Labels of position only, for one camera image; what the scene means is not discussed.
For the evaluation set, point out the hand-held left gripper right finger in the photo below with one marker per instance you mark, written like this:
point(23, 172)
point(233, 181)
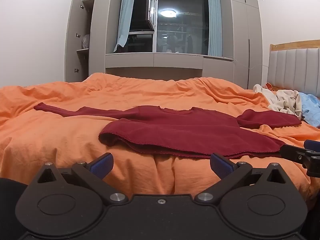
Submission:
point(221, 166)

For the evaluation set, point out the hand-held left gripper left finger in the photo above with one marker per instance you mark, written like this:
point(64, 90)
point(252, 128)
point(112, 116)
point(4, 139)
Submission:
point(101, 166)

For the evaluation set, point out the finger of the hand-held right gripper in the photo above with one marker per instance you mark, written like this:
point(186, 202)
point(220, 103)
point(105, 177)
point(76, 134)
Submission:
point(312, 145)
point(295, 153)

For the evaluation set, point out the dark red long-sleeved shirt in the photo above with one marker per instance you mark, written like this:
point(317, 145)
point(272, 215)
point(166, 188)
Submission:
point(175, 130)

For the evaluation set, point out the cream crumpled clothes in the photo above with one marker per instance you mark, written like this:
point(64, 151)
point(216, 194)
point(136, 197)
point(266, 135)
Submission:
point(285, 102)

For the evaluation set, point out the light blue cloth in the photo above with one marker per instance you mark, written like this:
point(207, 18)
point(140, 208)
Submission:
point(311, 110)

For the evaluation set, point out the orange blanket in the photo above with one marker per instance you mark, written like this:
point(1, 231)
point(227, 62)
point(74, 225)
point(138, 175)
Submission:
point(75, 130)

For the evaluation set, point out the orange red patterned cloth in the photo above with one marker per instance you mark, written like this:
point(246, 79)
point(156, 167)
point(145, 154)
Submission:
point(268, 86)

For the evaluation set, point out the grey padded wooden headboard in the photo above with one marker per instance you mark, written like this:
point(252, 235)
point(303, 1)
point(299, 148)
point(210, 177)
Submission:
point(295, 67)

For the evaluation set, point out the grey built-in wardrobe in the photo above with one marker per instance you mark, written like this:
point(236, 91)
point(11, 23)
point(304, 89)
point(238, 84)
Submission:
point(240, 42)

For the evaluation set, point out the clear plastic bag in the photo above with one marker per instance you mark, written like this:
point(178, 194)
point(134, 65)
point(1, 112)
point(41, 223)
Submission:
point(85, 41)

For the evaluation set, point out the grey open wardrobe door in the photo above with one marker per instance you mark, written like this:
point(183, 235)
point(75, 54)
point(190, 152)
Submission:
point(72, 42)

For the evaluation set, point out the large window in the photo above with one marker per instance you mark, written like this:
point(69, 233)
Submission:
point(182, 30)

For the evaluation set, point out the light blue curtain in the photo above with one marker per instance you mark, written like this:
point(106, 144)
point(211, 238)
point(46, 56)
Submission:
point(214, 22)
point(125, 17)

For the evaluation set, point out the open window sash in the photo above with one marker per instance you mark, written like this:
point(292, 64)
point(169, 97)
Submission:
point(151, 5)

